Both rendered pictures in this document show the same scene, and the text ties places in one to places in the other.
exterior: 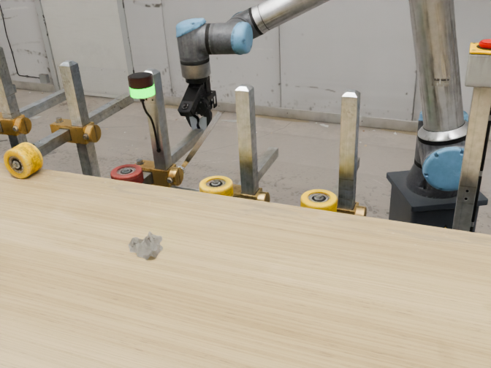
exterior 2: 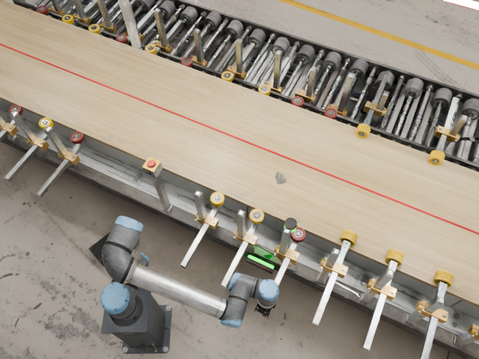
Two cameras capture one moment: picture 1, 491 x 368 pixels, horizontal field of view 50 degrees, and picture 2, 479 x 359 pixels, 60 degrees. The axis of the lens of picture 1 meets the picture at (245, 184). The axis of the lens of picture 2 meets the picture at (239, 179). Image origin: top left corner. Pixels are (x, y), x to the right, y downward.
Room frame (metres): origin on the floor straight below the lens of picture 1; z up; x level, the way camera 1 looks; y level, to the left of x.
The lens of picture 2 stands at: (2.11, 0.06, 3.02)
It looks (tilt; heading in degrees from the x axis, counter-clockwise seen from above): 60 degrees down; 184
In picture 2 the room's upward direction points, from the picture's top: 2 degrees counter-clockwise
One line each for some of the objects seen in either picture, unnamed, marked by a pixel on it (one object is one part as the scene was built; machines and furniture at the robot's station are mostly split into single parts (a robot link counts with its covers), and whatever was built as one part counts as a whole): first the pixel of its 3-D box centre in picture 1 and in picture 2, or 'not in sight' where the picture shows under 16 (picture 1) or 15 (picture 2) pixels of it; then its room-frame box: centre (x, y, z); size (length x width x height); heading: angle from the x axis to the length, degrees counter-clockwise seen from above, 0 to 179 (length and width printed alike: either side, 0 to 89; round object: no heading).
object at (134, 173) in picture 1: (129, 188); (297, 236); (1.21, 0.30, 0.85); 0.08 x 0.08 x 0.11
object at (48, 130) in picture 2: not in sight; (62, 150); (0.70, -1.16, 0.86); 0.04 x 0.04 x 0.48; 67
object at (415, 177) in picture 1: (436, 172); (124, 306); (1.59, -0.65, 0.65); 0.19 x 0.19 x 0.10
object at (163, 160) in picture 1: (162, 157); (283, 248); (1.30, 0.22, 0.90); 0.04 x 0.04 x 0.48; 67
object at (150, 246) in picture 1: (145, 242); (280, 177); (0.86, 0.20, 0.91); 0.09 x 0.07 x 0.02; 11
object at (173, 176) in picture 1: (157, 174); (286, 253); (1.30, 0.24, 0.85); 0.14 x 0.06 x 0.05; 67
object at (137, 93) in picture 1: (142, 90); not in sight; (1.25, 0.24, 1.10); 0.06 x 0.06 x 0.02
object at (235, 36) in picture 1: (230, 37); (243, 287); (1.58, 0.02, 1.14); 0.12 x 0.12 x 0.09; 76
